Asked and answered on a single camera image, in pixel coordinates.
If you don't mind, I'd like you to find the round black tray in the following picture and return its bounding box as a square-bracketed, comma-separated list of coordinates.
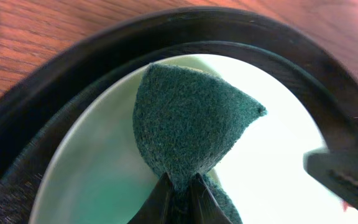
[0, 7, 358, 223]

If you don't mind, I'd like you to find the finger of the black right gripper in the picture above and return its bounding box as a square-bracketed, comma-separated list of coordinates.
[303, 151, 358, 210]

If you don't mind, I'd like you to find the green scouring sponge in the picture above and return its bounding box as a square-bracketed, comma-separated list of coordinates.
[132, 63, 267, 223]

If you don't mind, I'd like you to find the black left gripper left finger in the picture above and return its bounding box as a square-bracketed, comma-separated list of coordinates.
[127, 173, 174, 224]

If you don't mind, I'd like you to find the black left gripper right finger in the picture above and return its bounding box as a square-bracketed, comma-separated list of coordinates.
[191, 174, 232, 224]

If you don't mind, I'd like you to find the mint green plate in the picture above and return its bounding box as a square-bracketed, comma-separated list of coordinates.
[30, 54, 358, 223]

